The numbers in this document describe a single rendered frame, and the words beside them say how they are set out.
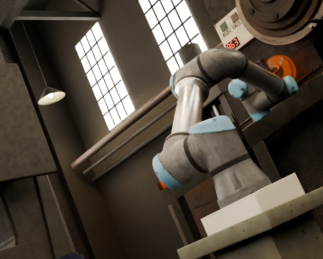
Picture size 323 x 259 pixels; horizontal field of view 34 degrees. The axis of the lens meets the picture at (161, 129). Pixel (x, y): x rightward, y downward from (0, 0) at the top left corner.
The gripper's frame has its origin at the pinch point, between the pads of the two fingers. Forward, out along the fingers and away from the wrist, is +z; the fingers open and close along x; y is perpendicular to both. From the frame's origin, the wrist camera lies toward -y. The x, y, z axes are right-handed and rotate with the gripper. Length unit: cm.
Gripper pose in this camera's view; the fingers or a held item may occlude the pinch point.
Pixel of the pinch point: (277, 69)
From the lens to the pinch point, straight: 237.3
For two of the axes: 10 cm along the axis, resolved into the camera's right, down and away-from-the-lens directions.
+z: 5.9, -3.6, 7.3
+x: -5.8, 4.3, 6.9
